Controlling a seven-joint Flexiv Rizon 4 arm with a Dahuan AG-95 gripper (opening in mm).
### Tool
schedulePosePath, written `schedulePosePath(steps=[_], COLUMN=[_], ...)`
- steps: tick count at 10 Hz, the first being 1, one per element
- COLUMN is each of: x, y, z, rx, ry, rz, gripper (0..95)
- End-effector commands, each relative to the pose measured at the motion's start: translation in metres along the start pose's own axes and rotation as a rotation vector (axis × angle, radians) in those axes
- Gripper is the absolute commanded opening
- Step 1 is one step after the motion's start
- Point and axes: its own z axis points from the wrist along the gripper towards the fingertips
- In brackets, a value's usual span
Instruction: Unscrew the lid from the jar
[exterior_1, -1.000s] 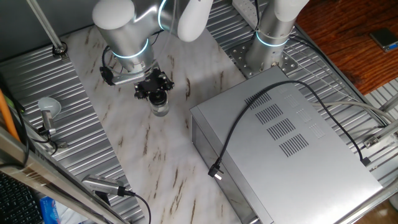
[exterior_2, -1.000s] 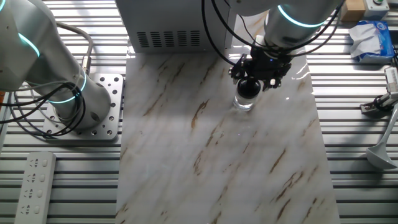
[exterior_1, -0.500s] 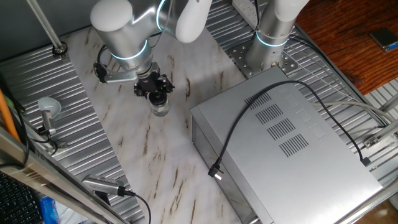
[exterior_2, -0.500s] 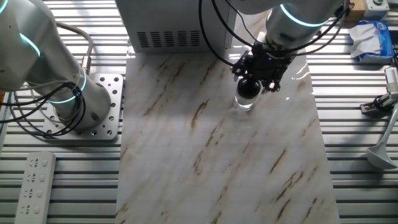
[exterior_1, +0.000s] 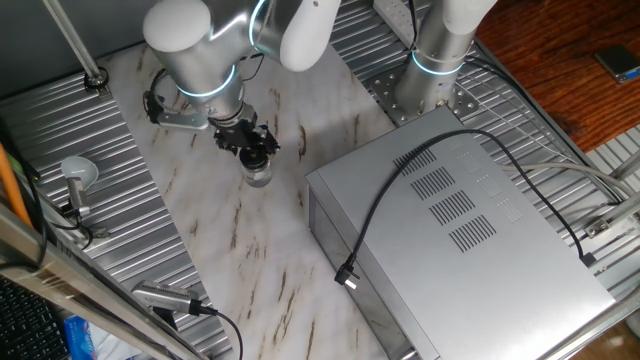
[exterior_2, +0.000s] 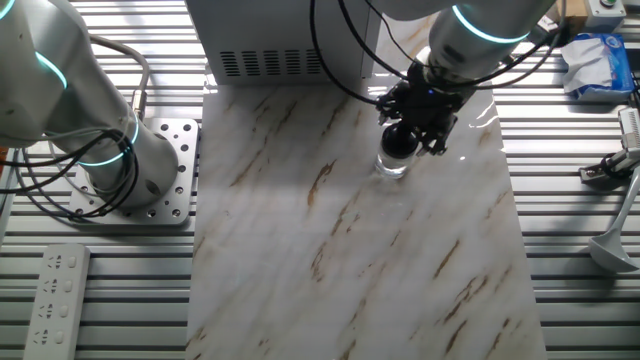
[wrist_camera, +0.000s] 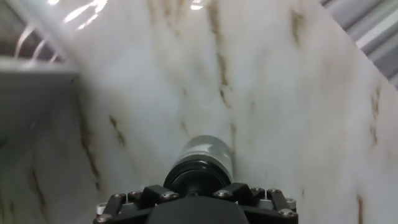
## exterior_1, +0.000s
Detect aluminium profile bar with bracket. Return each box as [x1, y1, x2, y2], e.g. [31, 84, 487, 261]
[582, 149, 640, 240]

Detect small clear glass jar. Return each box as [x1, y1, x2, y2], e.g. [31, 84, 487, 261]
[240, 162, 274, 189]

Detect curved black cable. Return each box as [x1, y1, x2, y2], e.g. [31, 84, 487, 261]
[0, 164, 51, 274]

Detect silver ribbed depth camera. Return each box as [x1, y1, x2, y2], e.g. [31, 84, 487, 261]
[130, 279, 201, 317]

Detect blue white tissue pack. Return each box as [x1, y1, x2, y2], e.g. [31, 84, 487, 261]
[63, 314, 141, 360]

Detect short silver mount bar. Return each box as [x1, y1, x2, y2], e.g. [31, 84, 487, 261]
[66, 177, 92, 220]

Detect long thin black cable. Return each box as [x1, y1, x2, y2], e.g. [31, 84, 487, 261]
[462, 55, 624, 207]

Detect black keyboard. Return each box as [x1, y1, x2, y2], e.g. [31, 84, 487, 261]
[0, 277, 71, 360]

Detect white power strip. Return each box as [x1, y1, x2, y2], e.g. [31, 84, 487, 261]
[372, 0, 422, 50]

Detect brown wooden table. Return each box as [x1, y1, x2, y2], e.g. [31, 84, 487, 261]
[472, 0, 640, 154]

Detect black cable with plug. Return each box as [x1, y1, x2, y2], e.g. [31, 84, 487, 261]
[333, 128, 597, 291]

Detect orange tube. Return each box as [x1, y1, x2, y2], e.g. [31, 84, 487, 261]
[0, 142, 34, 229]

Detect aluminium pole with black foot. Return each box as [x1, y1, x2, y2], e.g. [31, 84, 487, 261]
[42, 0, 110, 97]

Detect black camera cable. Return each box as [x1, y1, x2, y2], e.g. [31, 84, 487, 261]
[192, 299, 245, 360]

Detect thick black wrist cable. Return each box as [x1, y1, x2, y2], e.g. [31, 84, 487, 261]
[238, 52, 266, 84]

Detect white marble pattern board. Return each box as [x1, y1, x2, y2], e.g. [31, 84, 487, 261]
[97, 34, 399, 360]

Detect grey plastic ladle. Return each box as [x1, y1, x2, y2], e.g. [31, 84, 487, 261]
[59, 155, 100, 192]

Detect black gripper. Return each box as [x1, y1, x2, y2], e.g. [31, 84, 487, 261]
[212, 105, 281, 156]

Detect silver metal vented box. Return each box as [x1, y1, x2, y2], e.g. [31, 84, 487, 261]
[304, 105, 617, 360]

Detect aluminium frame beam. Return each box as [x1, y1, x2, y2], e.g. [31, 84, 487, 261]
[0, 202, 211, 360]

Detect thick grey cable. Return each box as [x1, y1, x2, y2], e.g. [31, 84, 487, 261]
[497, 160, 639, 199]

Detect small dark electronic device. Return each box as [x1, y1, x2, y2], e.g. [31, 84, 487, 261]
[593, 44, 640, 84]

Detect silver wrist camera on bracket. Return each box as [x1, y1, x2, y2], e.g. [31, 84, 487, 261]
[142, 68, 210, 131]

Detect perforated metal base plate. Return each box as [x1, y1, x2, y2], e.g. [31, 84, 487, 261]
[367, 63, 481, 127]

